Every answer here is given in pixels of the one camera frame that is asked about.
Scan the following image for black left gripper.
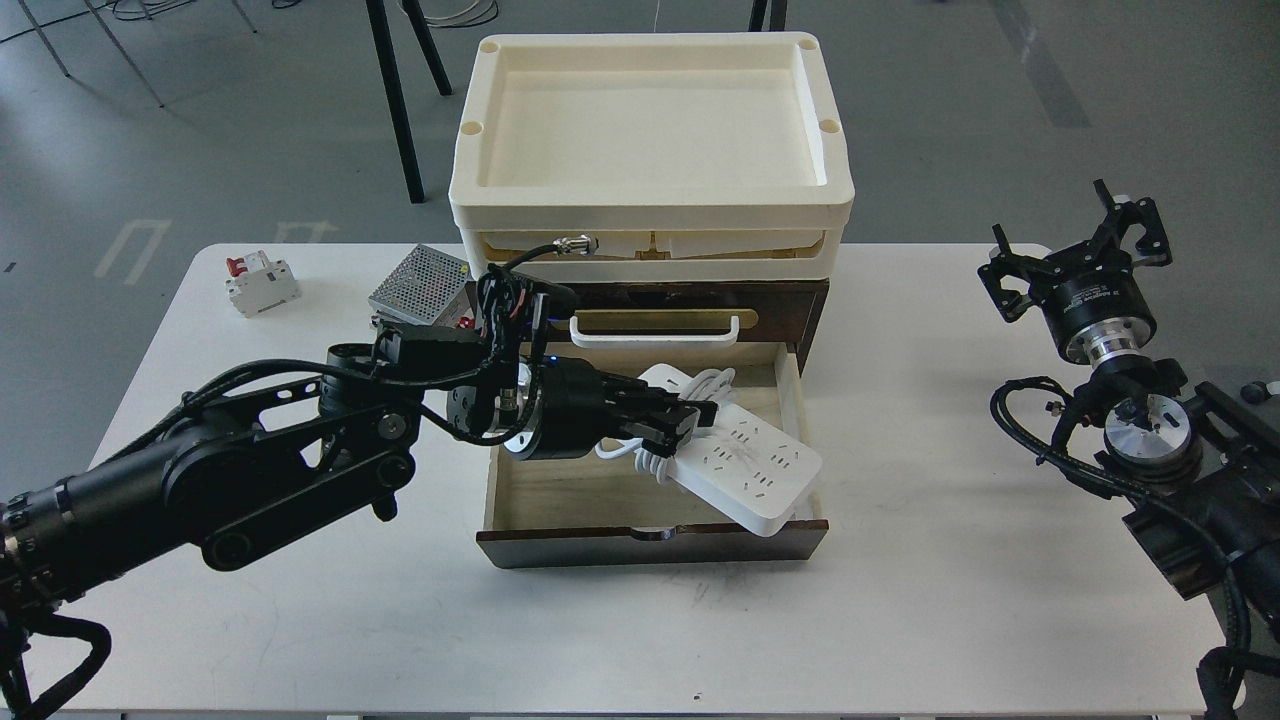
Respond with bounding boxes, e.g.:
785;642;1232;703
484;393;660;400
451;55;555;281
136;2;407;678
506;357;718;461

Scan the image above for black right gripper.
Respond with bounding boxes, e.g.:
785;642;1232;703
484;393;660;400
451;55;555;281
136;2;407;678
978;179;1174;363

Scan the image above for white power strip with cable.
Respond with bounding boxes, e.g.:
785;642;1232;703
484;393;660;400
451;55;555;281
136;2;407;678
595;364;823;537

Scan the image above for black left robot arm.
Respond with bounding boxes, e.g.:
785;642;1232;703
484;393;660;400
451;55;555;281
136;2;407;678
3;264;719;719

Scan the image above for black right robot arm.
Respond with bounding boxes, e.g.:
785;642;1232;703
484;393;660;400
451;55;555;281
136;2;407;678
977;179;1279;719

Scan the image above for open wooden drawer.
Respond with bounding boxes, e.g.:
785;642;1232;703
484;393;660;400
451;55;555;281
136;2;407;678
476;342;829;569

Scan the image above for silver mesh power supply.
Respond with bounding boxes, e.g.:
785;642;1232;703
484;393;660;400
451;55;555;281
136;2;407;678
367;243;475;327

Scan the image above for cream plastic tray top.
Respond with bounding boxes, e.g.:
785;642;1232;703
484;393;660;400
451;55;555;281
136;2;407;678
449;32;855;283

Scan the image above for black chair legs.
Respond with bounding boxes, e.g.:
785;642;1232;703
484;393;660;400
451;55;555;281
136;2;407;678
748;0;788;32

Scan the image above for black table leg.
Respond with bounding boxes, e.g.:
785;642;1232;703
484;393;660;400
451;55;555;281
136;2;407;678
365;0;426;204

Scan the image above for white drawer handle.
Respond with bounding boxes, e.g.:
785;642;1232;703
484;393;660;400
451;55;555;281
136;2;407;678
570;314;741;350

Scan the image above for white circuit breaker red switch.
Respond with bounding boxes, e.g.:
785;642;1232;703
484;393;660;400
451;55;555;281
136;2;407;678
225;250;301;318

